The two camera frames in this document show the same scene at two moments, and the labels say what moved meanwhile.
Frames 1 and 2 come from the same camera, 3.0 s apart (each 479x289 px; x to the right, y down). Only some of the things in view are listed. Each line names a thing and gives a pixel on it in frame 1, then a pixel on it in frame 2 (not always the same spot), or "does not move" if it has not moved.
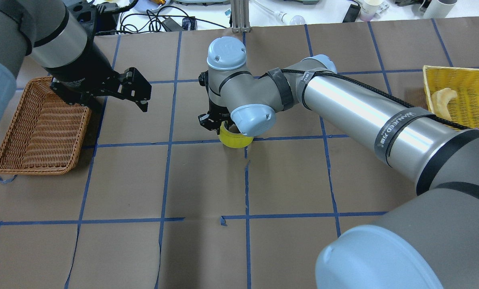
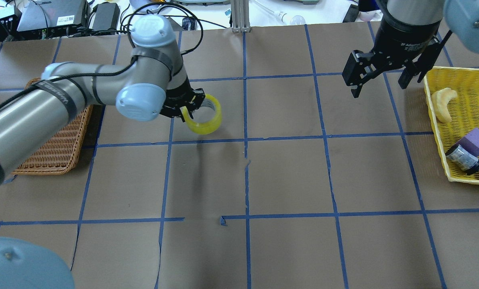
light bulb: x=282 y=17 does not move
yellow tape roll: x=233 y=140 to x=205 y=128
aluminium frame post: x=240 y=14 does not move
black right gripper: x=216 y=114 to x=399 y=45
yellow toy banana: x=440 y=99 does not move
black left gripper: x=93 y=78 to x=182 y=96
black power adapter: x=352 y=13 does not move
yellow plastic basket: x=474 y=106 does not move
